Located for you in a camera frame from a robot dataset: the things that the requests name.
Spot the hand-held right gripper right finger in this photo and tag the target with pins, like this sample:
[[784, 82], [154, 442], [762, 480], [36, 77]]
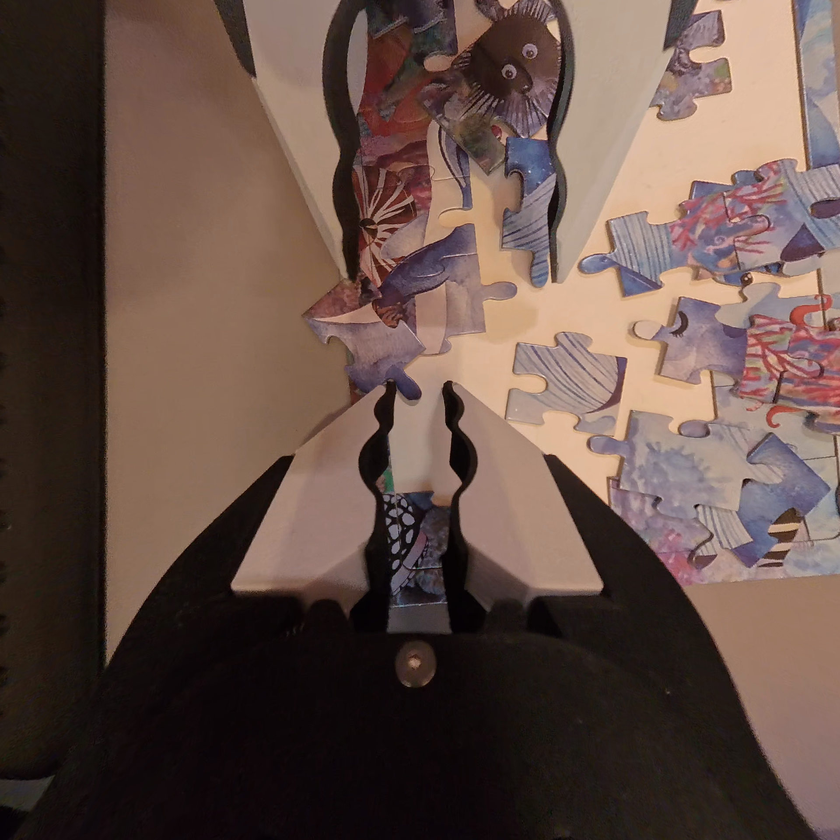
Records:
[[525, 525]]

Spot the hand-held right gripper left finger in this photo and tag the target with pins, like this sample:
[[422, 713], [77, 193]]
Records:
[[308, 525]]

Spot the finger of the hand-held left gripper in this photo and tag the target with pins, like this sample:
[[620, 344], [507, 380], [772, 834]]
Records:
[[610, 98], [289, 98]]

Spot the lavender coral puzzle piece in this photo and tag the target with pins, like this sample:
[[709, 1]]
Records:
[[433, 544]]

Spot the black sea urchin puzzle piece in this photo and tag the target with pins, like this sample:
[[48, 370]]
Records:
[[518, 59]]

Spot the urchin green coral puzzle piece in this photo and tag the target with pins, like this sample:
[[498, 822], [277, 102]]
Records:
[[472, 138]]

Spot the purple white sail puzzle piece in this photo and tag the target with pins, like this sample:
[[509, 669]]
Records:
[[374, 348]]

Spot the sea print puzzle board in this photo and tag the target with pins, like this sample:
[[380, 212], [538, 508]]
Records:
[[564, 315]]

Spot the lavender white whale puzzle piece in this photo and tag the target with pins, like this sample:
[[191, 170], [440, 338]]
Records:
[[459, 308]]

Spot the purple eyelash puzzle piece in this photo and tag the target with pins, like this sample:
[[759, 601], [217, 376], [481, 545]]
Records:
[[695, 341]]

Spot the red green coral puzzle piece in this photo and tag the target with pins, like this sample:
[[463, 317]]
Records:
[[768, 354]]

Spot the red coral purple puzzle piece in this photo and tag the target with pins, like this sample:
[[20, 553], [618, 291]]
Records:
[[823, 374]]

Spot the blue dark coral puzzle piece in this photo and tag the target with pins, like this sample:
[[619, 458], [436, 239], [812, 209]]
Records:
[[689, 65]]

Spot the mottled lavender yellow fish piece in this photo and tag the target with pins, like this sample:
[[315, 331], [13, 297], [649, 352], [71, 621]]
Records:
[[649, 518]]

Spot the navy striped puzzle piece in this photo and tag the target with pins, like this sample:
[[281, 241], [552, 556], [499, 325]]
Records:
[[636, 249]]

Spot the blue red coral puzzle piece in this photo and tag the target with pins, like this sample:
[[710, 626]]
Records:
[[709, 236]]

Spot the red tipped tail puzzle piece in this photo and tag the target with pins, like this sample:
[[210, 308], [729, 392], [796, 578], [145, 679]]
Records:
[[453, 190]]

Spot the dark blue fin puzzle piece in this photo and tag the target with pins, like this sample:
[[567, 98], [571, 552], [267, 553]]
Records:
[[420, 269]]

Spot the dark blue whale eye piece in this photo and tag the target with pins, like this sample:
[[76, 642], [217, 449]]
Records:
[[804, 243]]

